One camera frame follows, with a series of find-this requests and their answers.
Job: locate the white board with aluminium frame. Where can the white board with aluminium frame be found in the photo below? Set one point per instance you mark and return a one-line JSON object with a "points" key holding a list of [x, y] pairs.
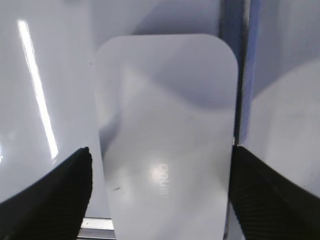
{"points": [[48, 107]]}

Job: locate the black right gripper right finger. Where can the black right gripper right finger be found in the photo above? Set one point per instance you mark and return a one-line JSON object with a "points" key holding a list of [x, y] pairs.
{"points": [[267, 205]]}

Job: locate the white whiteboard eraser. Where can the white whiteboard eraser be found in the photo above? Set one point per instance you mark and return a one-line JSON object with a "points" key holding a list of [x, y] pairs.
{"points": [[166, 110]]}

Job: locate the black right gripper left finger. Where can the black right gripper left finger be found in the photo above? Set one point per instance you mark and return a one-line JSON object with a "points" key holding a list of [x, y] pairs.
{"points": [[53, 208]]}

